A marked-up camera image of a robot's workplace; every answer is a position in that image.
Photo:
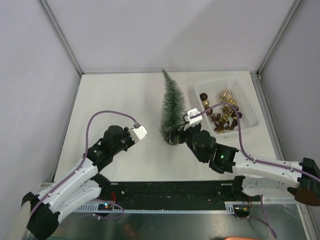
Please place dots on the small green bottlebrush christmas tree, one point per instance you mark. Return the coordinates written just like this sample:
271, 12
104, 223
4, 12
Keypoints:
172, 110

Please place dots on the dark brown bauble lower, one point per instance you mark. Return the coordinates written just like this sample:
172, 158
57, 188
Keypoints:
208, 111

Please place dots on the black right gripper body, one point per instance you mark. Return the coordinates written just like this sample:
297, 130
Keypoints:
188, 140

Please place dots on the aluminium frame post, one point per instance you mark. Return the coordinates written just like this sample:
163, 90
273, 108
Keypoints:
281, 33
52, 20

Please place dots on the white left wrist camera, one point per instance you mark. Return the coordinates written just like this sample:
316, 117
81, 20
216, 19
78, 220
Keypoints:
137, 134

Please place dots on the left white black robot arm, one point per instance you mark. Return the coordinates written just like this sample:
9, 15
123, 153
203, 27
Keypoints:
81, 184

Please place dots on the white perforated plastic basket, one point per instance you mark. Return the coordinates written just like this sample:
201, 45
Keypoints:
212, 87

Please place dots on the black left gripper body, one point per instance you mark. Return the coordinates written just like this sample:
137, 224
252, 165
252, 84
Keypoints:
126, 140

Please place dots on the small gold glitter bauble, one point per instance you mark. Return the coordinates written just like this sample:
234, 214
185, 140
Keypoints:
205, 103

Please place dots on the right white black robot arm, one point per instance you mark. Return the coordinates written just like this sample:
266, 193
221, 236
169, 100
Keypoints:
253, 177

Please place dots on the pine cone ornament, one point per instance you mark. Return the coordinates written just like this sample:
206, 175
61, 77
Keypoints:
228, 111

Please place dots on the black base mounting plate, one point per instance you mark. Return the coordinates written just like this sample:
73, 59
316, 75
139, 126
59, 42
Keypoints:
176, 195

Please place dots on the right aluminium frame post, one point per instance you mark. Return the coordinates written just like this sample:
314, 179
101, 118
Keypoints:
281, 33

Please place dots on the white slotted cable duct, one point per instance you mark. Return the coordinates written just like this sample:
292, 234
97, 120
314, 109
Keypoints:
106, 208

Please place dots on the large gold striped bauble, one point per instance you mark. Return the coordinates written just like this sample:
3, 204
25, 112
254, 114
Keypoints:
226, 95

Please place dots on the dark brown bauble top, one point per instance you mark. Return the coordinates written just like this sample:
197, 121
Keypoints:
203, 96

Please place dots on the gold bauble cluster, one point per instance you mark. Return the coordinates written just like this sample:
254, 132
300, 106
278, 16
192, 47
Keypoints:
231, 102

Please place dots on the left aluminium frame post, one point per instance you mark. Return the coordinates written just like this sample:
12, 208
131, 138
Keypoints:
52, 20

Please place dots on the small dark brown bauble right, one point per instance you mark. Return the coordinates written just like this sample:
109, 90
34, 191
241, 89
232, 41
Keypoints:
239, 115

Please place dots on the brown ribbon bow ornaments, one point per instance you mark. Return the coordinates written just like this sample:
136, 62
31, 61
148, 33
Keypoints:
224, 123

